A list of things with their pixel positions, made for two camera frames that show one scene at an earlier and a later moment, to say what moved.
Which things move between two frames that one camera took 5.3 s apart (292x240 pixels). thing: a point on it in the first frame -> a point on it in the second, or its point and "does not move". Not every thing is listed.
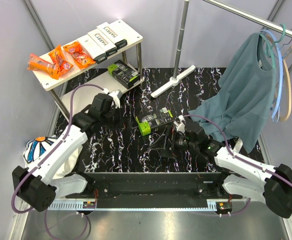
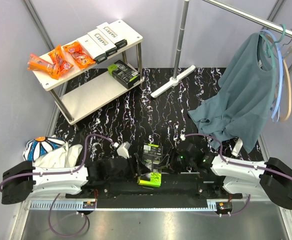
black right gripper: x=161 y=144 -> x=173 y=168
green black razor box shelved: x=124 y=74 does not move
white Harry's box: x=113 y=35 does not move
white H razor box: x=92 y=48 does not move
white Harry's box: x=105 y=44 does not move
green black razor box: x=164 y=116 -> x=152 y=157
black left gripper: x=130 y=121 -> x=139 y=168
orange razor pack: x=83 y=59 does not move
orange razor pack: x=36 y=63 does not move
